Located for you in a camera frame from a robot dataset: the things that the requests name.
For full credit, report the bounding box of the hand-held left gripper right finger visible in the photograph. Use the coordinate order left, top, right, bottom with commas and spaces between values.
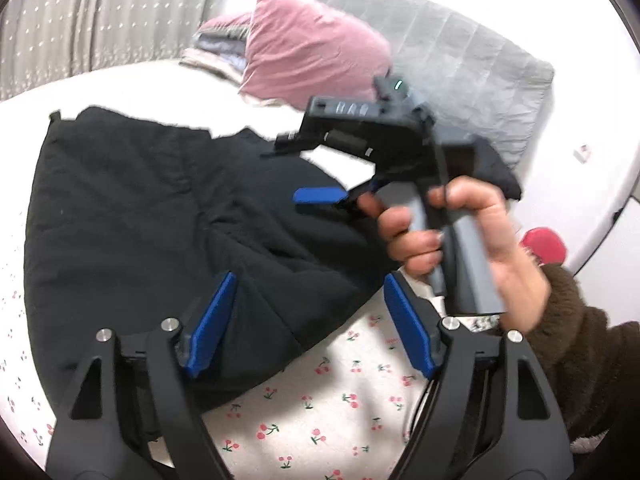
384, 272, 575, 480

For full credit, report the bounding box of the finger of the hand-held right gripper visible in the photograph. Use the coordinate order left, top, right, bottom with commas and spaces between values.
293, 180, 383, 217

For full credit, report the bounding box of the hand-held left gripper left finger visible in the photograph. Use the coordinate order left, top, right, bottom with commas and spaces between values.
47, 271, 238, 480

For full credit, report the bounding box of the black padded coat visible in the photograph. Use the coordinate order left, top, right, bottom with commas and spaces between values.
24, 105, 401, 411

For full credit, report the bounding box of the person's right forearm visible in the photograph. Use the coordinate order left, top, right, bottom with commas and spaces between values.
525, 262, 640, 456

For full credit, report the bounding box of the person's right hand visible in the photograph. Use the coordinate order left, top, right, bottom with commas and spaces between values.
357, 177, 552, 336

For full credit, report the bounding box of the grey quilted cushion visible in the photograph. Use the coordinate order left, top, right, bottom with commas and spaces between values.
295, 0, 556, 171

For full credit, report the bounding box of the pink pillow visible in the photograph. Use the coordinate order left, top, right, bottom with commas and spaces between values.
239, 0, 394, 107

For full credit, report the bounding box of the cherry print bed sheet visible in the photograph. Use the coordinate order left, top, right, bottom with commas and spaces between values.
0, 247, 441, 480

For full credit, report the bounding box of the red round object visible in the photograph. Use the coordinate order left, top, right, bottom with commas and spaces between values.
519, 227, 569, 266

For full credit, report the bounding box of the stack of folded blankets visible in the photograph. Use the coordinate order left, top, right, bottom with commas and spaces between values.
180, 12, 255, 85

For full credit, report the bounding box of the grey patterned curtain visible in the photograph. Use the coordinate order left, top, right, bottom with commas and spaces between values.
0, 0, 237, 102

